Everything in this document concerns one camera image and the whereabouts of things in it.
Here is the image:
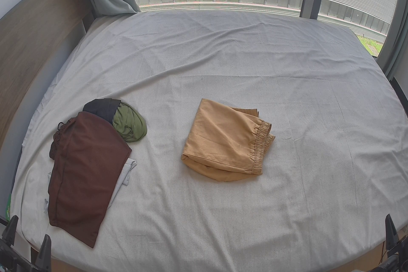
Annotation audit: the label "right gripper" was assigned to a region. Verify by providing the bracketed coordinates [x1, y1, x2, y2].
[379, 214, 408, 272]

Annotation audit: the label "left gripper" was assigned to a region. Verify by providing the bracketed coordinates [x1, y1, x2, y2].
[0, 215, 52, 272]

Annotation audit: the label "tan shorts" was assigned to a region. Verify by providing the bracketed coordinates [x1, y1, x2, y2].
[181, 98, 276, 183]

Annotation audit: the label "bed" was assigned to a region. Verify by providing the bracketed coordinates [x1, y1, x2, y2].
[0, 0, 408, 272]

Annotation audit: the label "green printed object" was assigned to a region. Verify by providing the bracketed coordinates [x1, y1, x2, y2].
[5, 193, 13, 221]

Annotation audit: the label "brown shorts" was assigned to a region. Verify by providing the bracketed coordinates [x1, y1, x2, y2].
[48, 111, 133, 249]

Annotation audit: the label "white garment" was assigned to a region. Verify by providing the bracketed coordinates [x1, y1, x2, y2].
[43, 157, 138, 211]

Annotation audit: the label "black garment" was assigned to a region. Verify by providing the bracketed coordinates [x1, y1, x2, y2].
[82, 98, 123, 125]

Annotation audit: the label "green garment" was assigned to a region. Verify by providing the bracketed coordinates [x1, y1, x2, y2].
[112, 101, 148, 142]

